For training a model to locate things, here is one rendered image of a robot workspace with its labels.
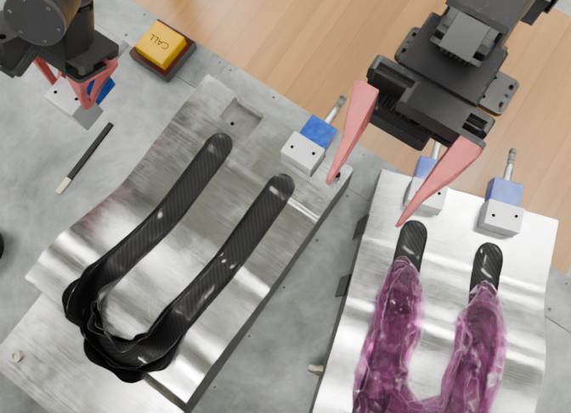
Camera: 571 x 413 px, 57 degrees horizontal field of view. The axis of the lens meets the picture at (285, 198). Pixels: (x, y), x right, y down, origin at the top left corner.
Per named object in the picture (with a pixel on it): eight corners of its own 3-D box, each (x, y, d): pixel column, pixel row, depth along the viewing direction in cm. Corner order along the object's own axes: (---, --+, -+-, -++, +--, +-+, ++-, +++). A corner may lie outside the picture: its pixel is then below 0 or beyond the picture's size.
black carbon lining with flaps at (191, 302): (217, 132, 77) (206, 104, 68) (306, 191, 74) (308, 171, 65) (62, 330, 70) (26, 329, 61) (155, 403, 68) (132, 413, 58)
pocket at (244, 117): (240, 104, 80) (237, 93, 76) (268, 122, 79) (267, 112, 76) (223, 127, 79) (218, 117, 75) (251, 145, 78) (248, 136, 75)
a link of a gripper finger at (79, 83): (81, 128, 68) (78, 70, 61) (41, 100, 69) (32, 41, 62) (119, 104, 72) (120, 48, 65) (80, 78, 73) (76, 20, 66)
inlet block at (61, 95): (119, 43, 77) (104, 22, 71) (145, 60, 76) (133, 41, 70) (61, 112, 74) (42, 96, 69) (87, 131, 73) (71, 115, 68)
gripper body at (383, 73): (485, 139, 38) (533, 60, 39) (364, 70, 39) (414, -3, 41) (459, 166, 44) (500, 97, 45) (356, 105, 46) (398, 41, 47)
